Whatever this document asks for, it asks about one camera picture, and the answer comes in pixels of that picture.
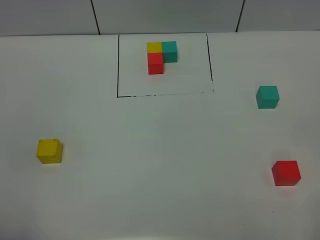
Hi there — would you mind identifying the template red cube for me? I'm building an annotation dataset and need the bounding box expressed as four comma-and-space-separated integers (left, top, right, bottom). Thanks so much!
147, 52, 164, 75

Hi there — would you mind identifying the template teal cube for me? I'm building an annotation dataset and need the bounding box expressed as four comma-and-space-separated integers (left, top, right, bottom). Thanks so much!
162, 41, 178, 63

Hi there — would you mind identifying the template yellow cube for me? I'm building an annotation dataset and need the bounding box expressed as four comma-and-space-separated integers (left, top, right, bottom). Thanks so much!
147, 42, 163, 54

